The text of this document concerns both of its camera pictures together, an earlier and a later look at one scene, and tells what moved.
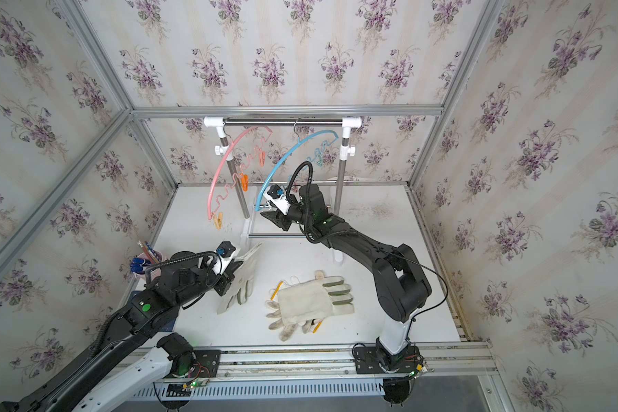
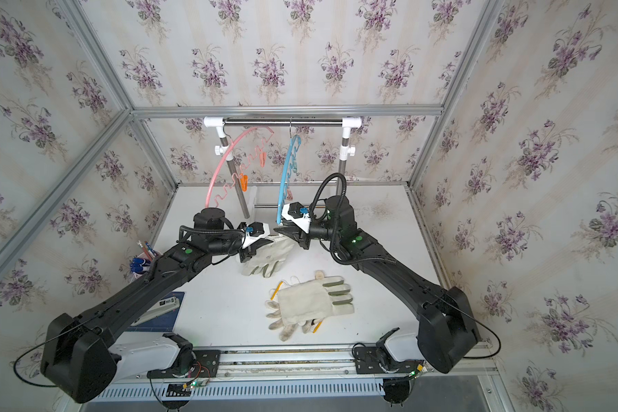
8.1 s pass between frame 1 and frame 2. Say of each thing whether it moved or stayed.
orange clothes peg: stayed
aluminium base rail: stayed
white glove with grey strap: moved
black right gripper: moved
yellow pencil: stayed
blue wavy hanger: moved
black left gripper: moved
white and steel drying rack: stayed
